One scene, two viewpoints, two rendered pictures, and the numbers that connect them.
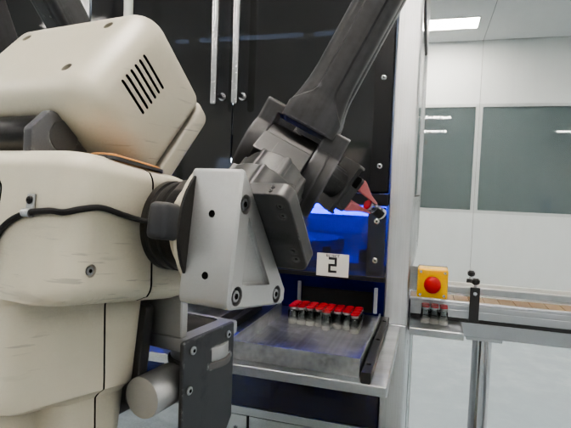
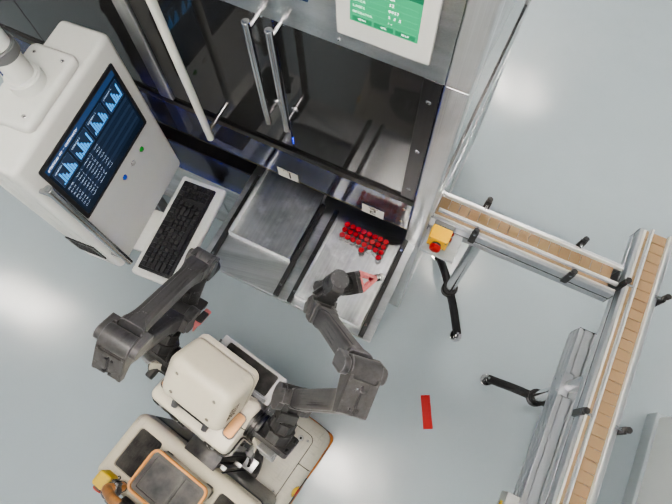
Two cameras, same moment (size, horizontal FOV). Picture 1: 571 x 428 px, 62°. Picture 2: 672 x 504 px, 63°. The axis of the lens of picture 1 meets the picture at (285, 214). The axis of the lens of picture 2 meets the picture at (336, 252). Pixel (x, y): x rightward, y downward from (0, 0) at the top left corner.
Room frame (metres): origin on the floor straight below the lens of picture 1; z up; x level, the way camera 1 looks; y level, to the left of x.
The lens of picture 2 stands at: (0.42, -0.17, 2.80)
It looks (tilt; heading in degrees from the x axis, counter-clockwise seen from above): 70 degrees down; 13
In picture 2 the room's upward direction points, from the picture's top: 3 degrees counter-clockwise
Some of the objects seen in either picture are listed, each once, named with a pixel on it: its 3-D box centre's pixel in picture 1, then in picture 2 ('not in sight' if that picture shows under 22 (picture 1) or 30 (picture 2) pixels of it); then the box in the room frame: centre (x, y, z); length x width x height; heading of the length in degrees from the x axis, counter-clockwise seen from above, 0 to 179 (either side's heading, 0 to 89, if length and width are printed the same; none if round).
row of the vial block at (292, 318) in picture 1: (323, 317); (361, 245); (1.15, -0.10, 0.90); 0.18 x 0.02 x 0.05; 73
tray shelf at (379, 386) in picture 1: (247, 330); (312, 245); (1.14, 0.08, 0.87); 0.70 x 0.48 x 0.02; 73
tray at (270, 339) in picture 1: (312, 333); (347, 271); (1.04, -0.07, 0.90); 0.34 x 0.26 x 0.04; 163
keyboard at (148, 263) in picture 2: not in sight; (177, 227); (1.14, 0.63, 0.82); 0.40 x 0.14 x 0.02; 168
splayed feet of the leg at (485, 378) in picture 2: not in sight; (532, 398); (0.82, -1.00, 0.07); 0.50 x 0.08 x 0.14; 73
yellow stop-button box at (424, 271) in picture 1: (432, 281); (440, 235); (1.20, -0.38, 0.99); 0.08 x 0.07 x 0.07; 163
